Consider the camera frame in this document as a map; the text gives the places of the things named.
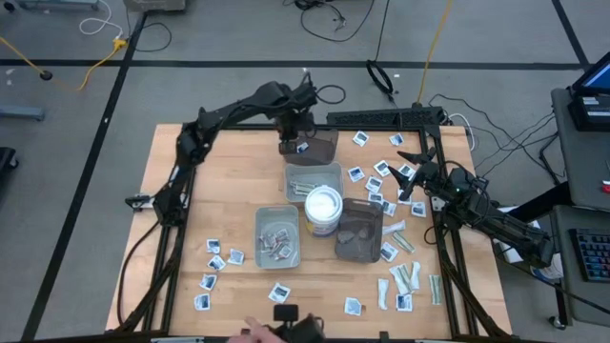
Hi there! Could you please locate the grey keyboard desk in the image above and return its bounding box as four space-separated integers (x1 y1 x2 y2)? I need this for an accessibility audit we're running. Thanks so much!
547 204 610 330

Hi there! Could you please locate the black caster base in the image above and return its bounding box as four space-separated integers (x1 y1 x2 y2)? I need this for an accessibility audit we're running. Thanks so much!
0 146 20 172

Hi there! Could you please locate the black laptop computer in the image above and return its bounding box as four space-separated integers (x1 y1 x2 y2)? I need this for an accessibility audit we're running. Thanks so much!
569 50 610 132

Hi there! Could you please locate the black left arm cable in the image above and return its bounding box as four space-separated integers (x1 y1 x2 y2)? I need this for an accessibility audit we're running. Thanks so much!
312 83 348 106

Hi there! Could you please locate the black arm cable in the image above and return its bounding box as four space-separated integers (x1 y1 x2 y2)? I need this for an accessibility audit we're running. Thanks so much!
422 209 449 247
312 83 348 106

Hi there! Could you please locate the black floor cable loop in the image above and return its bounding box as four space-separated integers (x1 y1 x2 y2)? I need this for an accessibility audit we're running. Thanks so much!
124 9 173 53

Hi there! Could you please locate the grey side desk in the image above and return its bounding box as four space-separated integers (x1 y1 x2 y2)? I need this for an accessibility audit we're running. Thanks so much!
551 88 610 212

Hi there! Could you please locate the black cable coil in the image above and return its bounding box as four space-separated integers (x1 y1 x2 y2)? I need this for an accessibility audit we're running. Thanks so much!
364 58 396 104

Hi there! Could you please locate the black hanging cable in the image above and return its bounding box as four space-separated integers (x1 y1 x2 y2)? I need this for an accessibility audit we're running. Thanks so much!
373 0 392 66

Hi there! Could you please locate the Lysol wipes canister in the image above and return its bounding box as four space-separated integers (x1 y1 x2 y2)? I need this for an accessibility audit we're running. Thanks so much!
304 185 344 238

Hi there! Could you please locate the black floor cable bundle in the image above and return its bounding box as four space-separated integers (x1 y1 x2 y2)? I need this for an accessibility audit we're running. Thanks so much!
283 0 377 44

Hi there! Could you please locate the dark translucent plastic bin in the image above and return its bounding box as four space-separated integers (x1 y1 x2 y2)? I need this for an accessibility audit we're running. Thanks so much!
334 197 384 265
279 128 341 168

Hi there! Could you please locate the black computer keyboard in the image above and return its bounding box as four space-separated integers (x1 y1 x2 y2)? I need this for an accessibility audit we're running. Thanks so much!
568 227 610 283

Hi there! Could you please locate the black base power cable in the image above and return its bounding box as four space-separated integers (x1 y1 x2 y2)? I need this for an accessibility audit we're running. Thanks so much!
116 221 161 326

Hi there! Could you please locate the black aluminium table frame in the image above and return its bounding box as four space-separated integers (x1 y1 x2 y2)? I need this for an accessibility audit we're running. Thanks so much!
113 106 514 343

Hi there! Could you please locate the white floor cable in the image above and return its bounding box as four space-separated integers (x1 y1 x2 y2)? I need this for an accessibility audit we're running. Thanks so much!
78 0 126 42

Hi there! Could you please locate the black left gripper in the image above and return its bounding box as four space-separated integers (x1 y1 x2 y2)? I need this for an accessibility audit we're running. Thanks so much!
275 101 317 155

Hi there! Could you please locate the grey equipment box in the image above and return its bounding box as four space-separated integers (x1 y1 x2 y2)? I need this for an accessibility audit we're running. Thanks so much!
122 0 187 13

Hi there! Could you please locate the yellow floor cable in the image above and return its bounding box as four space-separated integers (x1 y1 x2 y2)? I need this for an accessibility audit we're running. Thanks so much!
0 35 130 92

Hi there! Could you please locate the grey floor plate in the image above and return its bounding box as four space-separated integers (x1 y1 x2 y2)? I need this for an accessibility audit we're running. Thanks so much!
0 104 47 122

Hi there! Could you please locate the light grey plastic bin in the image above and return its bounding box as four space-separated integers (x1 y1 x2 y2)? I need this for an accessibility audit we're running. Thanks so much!
283 161 345 207
254 204 302 271

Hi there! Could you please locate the yellow hanging cable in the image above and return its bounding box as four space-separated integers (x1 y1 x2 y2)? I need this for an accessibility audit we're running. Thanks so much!
417 0 455 105

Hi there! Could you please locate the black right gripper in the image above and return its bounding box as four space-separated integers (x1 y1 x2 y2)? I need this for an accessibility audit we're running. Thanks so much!
387 146 450 202

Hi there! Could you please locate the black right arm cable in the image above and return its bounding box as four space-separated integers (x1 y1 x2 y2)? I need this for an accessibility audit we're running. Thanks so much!
422 209 449 247

